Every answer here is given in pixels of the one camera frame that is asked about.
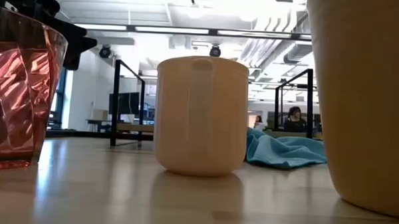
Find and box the red faceted plastic cup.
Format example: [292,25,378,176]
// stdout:
[0,4,70,173]

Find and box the small peach mug with handle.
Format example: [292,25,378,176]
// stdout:
[152,54,251,179]

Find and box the large orange cup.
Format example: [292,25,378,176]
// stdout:
[299,0,399,219]

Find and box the black-framed wooden shelf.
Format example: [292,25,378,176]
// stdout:
[110,58,317,155]

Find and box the cardboard box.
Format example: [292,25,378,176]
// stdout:
[92,108,109,122]

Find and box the dark computer monitor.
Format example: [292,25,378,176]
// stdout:
[108,91,140,116]

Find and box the distant person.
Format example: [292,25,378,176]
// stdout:
[253,115,265,131]

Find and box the teal cloth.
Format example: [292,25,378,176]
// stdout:
[245,126,329,171]

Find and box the seated person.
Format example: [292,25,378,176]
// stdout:
[283,106,309,133]

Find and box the black aluminium rig frame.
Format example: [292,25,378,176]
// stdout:
[45,22,313,146]

